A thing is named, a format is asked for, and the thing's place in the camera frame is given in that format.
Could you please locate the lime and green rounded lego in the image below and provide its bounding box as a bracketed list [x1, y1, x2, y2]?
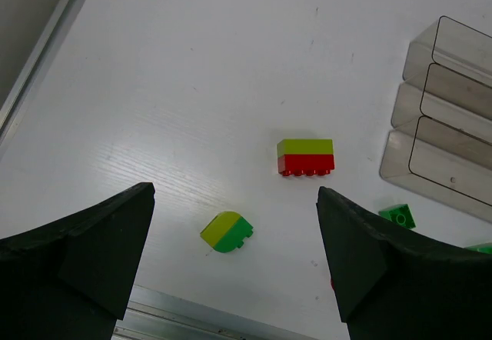
[200, 211, 254, 253]

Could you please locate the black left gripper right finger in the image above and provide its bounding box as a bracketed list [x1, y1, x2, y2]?
[317, 187, 491, 339]

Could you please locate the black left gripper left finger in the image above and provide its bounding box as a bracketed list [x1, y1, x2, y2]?
[1, 182, 155, 339]

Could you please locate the green lego brick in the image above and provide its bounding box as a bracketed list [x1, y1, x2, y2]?
[466, 242, 492, 255]

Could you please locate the lime and red lego block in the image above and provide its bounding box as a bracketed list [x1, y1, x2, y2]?
[277, 138, 335, 177]

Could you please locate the small green square lego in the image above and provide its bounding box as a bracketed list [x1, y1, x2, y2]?
[378, 204, 416, 229]

